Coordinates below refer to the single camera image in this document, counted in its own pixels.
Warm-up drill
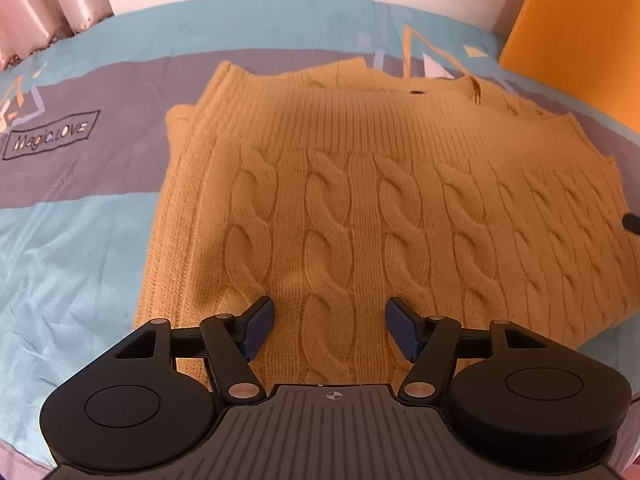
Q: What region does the mustard cable-knit cardigan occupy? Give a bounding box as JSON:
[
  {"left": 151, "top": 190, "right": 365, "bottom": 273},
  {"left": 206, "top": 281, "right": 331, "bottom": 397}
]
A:
[{"left": 134, "top": 58, "right": 639, "bottom": 386}]

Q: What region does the teal and grey bed sheet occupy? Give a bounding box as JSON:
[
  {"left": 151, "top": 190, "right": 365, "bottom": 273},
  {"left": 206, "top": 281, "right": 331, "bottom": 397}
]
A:
[{"left": 1, "top": 0, "right": 639, "bottom": 479}]

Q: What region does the orange headboard panel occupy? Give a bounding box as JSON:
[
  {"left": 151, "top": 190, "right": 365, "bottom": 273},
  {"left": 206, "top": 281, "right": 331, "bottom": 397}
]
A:
[{"left": 499, "top": 0, "right": 639, "bottom": 132}]

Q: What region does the pink floral curtain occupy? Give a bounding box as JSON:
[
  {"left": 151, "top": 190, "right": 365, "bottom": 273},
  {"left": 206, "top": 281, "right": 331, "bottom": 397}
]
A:
[{"left": 1, "top": 0, "right": 113, "bottom": 70}]

